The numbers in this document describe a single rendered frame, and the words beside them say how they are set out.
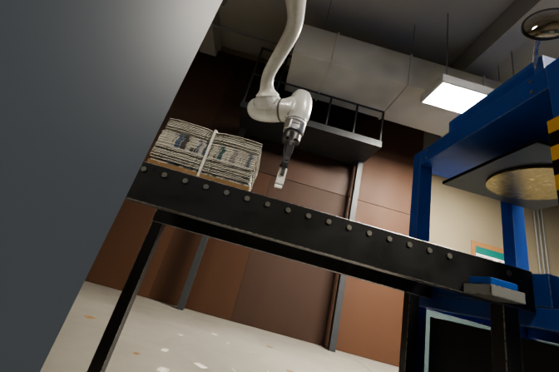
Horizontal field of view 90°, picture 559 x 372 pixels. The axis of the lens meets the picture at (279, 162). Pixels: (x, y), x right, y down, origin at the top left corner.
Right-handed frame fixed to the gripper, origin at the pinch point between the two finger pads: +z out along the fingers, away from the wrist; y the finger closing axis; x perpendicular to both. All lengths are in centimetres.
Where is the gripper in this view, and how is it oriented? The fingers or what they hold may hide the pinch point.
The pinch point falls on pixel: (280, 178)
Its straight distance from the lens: 107.5
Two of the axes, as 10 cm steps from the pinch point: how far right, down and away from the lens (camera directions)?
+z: -2.5, 8.9, -3.9
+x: 9.6, 2.8, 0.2
